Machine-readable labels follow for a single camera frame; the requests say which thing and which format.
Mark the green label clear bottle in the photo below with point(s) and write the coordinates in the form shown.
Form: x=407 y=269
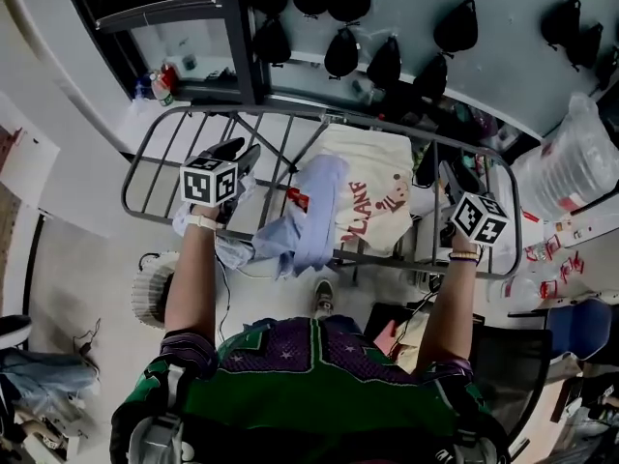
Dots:
x=162 y=92

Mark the light blue shirt clothes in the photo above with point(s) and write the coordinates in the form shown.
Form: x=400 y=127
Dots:
x=319 y=186

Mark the person's right forearm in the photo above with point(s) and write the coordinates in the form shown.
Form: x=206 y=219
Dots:
x=447 y=312

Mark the person's left shoe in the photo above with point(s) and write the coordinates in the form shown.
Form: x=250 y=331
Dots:
x=324 y=298

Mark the cream printed T-shirt clothes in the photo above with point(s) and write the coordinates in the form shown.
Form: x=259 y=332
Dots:
x=372 y=162

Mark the blue spray bottle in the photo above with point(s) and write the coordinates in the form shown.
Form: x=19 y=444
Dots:
x=142 y=90

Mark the pile of red white packets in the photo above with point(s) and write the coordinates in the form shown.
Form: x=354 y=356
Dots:
x=551 y=259

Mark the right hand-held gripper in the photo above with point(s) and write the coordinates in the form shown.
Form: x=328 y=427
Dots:
x=479 y=220

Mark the large clear water bottle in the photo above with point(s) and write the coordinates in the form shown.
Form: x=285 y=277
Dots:
x=570 y=162

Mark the black office chair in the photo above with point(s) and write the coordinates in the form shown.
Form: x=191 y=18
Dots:
x=512 y=370

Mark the blue chair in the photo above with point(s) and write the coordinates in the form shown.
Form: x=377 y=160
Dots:
x=580 y=327

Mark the grey metal drying rack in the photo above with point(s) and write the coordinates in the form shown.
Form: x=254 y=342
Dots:
x=145 y=211

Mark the person's left forearm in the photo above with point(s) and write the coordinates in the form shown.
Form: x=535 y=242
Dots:
x=193 y=283

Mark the red flat box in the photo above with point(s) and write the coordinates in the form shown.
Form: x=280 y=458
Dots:
x=384 y=339

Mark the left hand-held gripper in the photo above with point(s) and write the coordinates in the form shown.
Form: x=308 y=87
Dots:
x=208 y=184

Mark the dark green jar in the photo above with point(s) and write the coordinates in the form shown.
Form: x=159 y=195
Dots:
x=189 y=62

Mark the green purple mesh jersey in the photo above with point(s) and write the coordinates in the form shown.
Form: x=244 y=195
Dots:
x=309 y=394

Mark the red bottle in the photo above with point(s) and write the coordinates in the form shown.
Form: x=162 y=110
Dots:
x=170 y=75

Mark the dark blue shorts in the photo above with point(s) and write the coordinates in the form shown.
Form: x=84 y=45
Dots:
x=345 y=323

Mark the light wooden table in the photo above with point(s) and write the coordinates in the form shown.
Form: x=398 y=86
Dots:
x=546 y=418

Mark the black window frame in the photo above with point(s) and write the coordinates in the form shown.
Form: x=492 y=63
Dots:
x=242 y=41

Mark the white ribbed laundry basket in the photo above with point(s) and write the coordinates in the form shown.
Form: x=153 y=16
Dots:
x=150 y=298

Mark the white shelf unit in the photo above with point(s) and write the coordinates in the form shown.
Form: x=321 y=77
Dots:
x=72 y=196

